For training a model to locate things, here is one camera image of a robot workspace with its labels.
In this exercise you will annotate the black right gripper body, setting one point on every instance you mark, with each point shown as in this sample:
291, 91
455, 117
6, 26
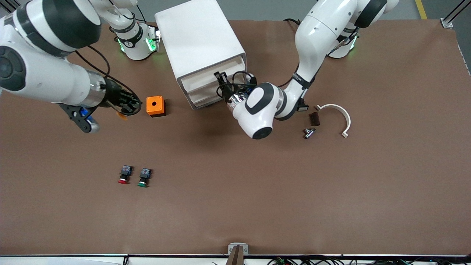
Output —
117, 95

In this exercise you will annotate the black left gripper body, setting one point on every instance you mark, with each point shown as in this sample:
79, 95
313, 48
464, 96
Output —
226, 91

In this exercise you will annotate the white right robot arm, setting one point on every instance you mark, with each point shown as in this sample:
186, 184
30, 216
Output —
48, 73

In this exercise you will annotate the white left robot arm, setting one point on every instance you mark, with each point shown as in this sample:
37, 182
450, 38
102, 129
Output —
320, 36

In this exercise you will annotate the red push button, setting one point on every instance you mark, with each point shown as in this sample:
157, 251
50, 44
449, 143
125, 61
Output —
125, 175

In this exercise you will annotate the green push button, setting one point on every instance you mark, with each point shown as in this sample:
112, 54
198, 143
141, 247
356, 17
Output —
144, 177

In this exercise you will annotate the silver metal fitting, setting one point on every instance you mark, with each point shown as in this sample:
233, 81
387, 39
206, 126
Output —
309, 133

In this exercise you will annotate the brown terminal block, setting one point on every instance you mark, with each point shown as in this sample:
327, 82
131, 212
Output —
315, 119

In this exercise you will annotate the brown wedge strip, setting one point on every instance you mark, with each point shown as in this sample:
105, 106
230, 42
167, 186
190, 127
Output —
236, 257

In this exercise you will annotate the orange button enclosure box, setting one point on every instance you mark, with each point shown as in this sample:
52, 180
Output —
155, 105

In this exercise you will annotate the black white rectangular switch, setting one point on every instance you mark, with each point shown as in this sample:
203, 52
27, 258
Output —
303, 108

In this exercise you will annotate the white curved plastic bracket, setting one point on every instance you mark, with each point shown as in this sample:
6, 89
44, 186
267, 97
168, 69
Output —
346, 117

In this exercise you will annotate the aluminium frame profile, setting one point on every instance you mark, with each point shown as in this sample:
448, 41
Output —
454, 13
9, 4

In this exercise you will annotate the grey metal clamp bracket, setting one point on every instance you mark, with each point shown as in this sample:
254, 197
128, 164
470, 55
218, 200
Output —
232, 248

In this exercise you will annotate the white table edge rail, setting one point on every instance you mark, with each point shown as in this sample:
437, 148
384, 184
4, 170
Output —
73, 260

